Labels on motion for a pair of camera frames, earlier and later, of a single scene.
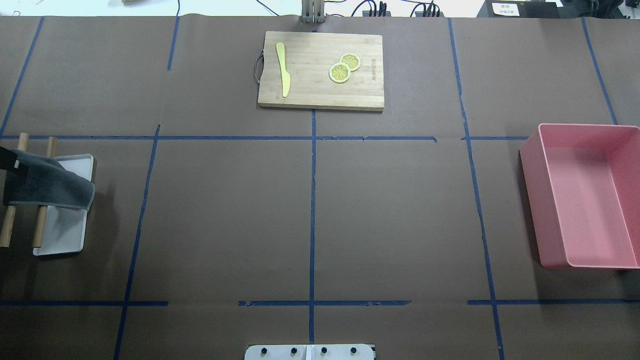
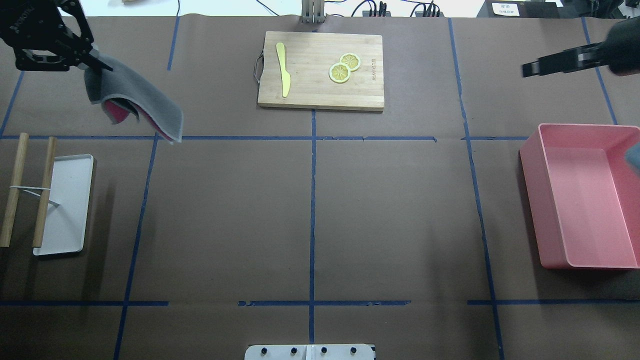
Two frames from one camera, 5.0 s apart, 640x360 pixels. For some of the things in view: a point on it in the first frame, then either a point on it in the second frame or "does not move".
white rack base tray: x=65 y=227 does not move
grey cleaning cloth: x=47 y=182 → x=120 y=92
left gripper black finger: x=9 y=161 → x=33 y=27
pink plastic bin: x=583 y=184 does not move
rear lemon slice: x=352 y=60 does not move
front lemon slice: x=339 y=73 does not move
